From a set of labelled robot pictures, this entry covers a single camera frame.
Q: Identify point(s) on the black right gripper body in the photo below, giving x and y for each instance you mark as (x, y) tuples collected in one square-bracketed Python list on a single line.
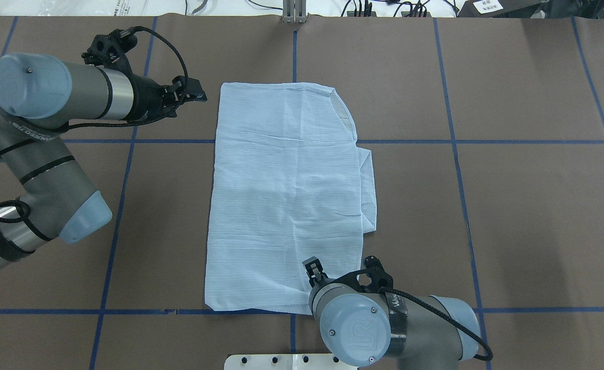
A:
[(314, 271)]

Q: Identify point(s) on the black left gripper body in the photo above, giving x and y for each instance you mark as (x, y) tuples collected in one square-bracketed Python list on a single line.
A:
[(145, 95)]

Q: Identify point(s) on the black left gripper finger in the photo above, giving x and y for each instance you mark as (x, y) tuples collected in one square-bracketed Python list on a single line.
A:
[(187, 89)]

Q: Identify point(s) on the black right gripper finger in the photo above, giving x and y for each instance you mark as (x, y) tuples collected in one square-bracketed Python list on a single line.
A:
[(314, 271)]

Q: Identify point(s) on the light blue button-up shirt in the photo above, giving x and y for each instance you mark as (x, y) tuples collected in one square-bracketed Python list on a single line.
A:
[(289, 183)]

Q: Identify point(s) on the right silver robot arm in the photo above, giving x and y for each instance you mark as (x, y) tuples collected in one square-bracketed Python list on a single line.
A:
[(362, 318)]

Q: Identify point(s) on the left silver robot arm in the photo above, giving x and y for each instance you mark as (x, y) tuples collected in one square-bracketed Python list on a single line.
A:
[(41, 98)]

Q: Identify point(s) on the black box with label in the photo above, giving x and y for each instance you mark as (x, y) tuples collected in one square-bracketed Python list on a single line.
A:
[(501, 9)]

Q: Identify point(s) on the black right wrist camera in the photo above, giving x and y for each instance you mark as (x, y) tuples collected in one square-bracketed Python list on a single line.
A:
[(378, 276)]

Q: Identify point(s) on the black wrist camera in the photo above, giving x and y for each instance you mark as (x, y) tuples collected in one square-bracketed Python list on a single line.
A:
[(378, 276), (110, 50)]

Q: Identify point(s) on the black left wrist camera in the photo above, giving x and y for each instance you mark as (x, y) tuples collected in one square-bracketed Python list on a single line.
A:
[(110, 50)]

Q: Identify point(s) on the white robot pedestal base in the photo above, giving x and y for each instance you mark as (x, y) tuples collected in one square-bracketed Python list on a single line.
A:
[(285, 361)]

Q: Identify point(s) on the aluminium frame post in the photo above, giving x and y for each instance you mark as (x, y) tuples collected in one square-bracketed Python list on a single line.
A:
[(294, 11)]

